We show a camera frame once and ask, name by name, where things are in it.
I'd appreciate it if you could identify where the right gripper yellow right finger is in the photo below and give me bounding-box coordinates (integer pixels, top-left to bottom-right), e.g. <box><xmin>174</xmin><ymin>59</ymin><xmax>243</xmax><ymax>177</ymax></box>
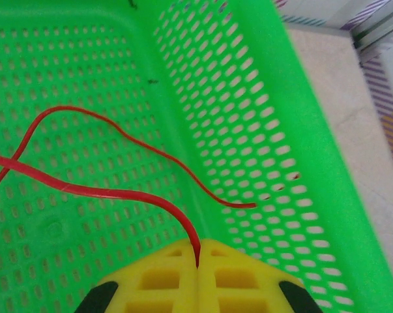
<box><xmin>197</xmin><ymin>237</ymin><xmax>325</xmax><ymax>313</ymax></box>

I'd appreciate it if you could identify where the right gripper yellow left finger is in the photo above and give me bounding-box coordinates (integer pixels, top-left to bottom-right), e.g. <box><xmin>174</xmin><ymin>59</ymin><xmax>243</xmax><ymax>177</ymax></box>
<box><xmin>74</xmin><ymin>237</ymin><xmax>201</xmax><ymax>313</ymax></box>

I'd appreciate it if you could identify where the thick red cable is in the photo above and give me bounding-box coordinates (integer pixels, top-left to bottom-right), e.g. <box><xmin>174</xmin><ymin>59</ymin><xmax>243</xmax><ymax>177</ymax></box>
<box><xmin>0</xmin><ymin>153</ymin><xmax>202</xmax><ymax>267</ymax></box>

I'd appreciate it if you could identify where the thin red cable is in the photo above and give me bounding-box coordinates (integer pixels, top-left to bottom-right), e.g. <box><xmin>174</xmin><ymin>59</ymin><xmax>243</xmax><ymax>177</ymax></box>
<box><xmin>0</xmin><ymin>104</ymin><xmax>257</xmax><ymax>258</ymax></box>

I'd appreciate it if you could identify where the green perforated basket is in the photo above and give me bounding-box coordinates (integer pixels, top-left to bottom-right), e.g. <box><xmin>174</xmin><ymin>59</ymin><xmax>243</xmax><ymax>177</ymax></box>
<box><xmin>0</xmin><ymin>0</ymin><xmax>393</xmax><ymax>313</ymax></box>

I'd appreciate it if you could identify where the right aluminium frame post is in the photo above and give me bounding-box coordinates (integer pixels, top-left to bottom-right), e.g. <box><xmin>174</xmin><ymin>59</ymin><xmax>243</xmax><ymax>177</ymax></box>
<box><xmin>352</xmin><ymin>0</ymin><xmax>393</xmax><ymax>52</ymax></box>

